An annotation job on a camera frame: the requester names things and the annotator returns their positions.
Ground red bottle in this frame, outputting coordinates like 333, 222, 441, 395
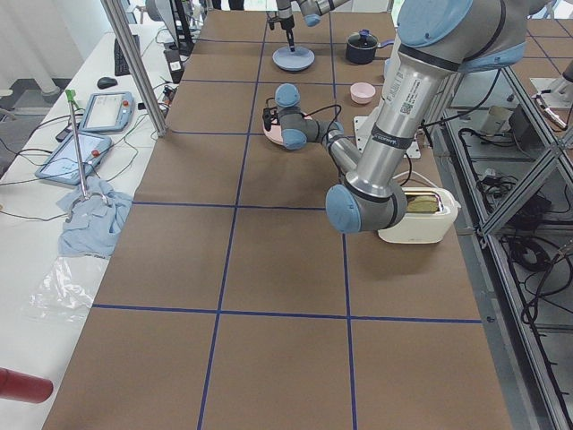
1, 368, 54, 404

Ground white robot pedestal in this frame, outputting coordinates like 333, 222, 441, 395
353, 53, 424, 160

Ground pink plate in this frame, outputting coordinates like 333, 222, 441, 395
263, 114, 312, 151

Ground cream toaster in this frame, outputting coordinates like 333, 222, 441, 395
378, 171, 461, 245

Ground dark blue pot with lid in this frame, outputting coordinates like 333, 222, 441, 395
345, 29, 394, 65

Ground black computer mouse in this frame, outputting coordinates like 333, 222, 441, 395
97, 76, 117, 90

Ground black keyboard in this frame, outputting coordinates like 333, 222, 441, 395
114, 39, 130, 76

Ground light blue cloth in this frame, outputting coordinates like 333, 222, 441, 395
58, 176, 133, 258

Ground bread slice in toaster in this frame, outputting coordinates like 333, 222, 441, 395
406, 194, 440, 213

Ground pink bowl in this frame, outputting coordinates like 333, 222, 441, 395
350, 82, 376, 105

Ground blue teach pendant near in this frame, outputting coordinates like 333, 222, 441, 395
35, 132, 112, 185

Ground blue teach pendant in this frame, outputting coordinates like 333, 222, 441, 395
35, 132, 112, 185
80, 91, 133, 133

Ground clear plastic bag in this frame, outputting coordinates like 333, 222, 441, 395
21, 256, 108, 325

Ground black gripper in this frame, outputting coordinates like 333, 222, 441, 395
278, 8, 295, 52

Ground blue plate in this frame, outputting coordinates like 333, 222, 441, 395
272, 46, 315, 72

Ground metal grabber stick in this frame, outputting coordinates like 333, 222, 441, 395
64, 90, 110, 218

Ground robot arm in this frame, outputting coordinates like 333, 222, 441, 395
275, 0, 544, 234
267, 0, 347, 53

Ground blue teach pendant far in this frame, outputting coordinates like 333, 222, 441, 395
80, 91, 133, 133

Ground aluminium frame post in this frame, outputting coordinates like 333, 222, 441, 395
100, 0, 167, 137

